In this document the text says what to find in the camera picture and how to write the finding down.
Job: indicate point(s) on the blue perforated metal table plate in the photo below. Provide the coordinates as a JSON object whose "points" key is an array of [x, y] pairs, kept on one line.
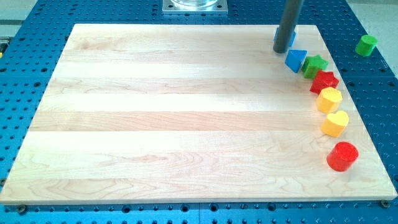
{"points": [[34, 33]]}

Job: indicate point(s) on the yellow hexagon block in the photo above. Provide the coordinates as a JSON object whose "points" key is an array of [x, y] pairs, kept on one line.
{"points": [[329, 100]]}

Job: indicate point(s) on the blue cube block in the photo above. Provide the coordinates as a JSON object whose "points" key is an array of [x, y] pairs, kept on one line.
{"points": [[291, 43]]}

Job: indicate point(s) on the blue triangle block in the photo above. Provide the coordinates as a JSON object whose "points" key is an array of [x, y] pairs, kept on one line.
{"points": [[295, 58]]}

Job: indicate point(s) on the red cylinder block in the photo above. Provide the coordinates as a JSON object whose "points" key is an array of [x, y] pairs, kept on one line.
{"points": [[342, 156]]}

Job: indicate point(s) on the green star block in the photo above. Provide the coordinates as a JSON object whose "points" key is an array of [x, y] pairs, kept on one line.
{"points": [[312, 65]]}

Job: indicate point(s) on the green cylinder block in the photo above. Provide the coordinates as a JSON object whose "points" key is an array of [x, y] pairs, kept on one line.
{"points": [[366, 45]]}

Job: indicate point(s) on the light wooden board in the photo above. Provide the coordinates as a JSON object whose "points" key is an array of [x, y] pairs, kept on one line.
{"points": [[139, 113]]}

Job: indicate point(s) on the yellow heart block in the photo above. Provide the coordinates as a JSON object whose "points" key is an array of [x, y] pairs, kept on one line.
{"points": [[335, 123]]}

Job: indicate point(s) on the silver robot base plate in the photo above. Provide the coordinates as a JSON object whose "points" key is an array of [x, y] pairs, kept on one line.
{"points": [[195, 7]]}

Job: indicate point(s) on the red star block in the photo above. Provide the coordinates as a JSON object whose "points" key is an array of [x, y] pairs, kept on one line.
{"points": [[323, 80]]}

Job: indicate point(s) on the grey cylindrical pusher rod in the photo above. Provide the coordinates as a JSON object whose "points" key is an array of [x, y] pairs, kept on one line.
{"points": [[287, 25]]}

